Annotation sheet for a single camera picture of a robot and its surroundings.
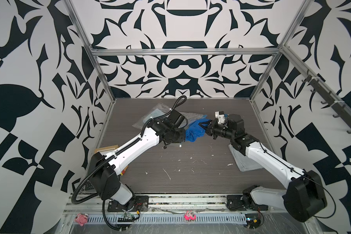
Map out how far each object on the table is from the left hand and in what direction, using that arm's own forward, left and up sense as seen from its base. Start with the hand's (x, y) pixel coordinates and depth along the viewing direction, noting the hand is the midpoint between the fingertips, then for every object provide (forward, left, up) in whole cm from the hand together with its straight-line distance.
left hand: (182, 135), depth 79 cm
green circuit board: (-37, -32, -19) cm, 53 cm away
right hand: (+4, -8, +6) cm, 11 cm away
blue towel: (-1, -6, +6) cm, 8 cm away
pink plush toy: (-33, +48, -15) cm, 60 cm away
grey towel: (-11, -35, -15) cm, 40 cm away
